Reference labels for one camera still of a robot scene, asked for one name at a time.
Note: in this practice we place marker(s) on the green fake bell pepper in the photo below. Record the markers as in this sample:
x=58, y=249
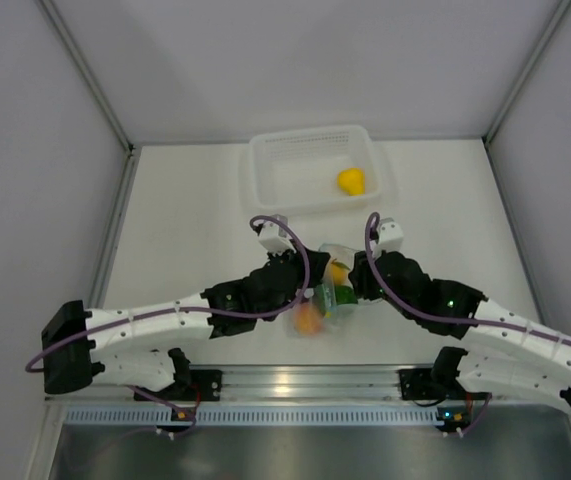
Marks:
x=329, y=299

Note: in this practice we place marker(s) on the black base bracket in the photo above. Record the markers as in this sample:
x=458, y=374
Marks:
x=416, y=384
x=203, y=384

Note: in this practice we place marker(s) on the black right base bracket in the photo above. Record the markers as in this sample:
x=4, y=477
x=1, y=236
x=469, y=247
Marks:
x=416, y=384

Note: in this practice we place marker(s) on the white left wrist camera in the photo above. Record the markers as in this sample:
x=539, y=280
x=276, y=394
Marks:
x=271, y=234

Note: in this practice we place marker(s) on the clear zip top bag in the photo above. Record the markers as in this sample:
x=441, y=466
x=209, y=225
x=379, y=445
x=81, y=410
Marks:
x=332, y=323

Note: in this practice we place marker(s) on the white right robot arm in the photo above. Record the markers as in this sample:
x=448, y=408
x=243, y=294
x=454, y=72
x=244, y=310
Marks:
x=500, y=352

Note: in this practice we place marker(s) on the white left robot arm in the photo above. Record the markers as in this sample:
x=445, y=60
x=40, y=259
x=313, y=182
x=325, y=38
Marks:
x=143, y=347

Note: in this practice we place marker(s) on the fake peach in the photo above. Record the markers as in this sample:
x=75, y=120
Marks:
x=337, y=273

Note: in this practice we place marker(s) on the aluminium mounting rail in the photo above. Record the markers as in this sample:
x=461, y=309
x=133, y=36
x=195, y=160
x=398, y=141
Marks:
x=299, y=383

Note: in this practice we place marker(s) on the white plastic basket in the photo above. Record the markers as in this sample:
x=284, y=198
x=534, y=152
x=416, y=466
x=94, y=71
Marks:
x=296, y=172

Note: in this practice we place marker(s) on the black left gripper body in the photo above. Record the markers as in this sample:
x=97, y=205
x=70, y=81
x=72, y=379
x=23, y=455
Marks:
x=296, y=259

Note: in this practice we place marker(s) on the fake orange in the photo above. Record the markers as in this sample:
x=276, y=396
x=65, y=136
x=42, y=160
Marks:
x=307, y=320

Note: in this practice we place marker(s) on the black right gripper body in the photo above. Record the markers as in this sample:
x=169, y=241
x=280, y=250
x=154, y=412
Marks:
x=407, y=315

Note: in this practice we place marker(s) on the black left base bracket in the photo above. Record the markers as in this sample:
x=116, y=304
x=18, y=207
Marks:
x=203, y=384

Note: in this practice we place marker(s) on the slotted white cable duct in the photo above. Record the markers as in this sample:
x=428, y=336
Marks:
x=228, y=415

